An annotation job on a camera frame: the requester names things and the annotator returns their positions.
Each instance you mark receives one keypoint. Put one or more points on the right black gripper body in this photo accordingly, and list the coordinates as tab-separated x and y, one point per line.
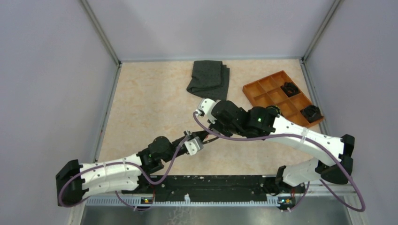
227	131

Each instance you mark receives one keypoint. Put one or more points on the metal key holder plate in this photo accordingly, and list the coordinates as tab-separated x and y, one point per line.
209	140

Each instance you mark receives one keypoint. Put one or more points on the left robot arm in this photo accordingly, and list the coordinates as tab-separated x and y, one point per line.
76	182

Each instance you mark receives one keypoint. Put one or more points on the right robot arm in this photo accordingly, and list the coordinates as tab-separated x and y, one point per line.
331	156

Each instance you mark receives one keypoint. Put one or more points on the dark grey folded cloth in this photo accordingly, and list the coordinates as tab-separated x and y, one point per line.
209	79

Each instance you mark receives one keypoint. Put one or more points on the orange compartment tray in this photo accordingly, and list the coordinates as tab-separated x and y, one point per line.
267	92

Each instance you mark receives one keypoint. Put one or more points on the black rolled belt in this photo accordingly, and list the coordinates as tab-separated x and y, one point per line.
290	89

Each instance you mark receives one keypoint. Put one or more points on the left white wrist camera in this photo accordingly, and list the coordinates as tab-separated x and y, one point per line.
193	146

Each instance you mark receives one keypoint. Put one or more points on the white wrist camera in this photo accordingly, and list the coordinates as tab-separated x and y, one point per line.
205	108
193	146

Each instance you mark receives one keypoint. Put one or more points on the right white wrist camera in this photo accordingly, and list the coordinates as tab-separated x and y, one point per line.
205	108

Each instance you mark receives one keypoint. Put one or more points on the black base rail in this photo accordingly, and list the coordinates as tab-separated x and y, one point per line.
218	188

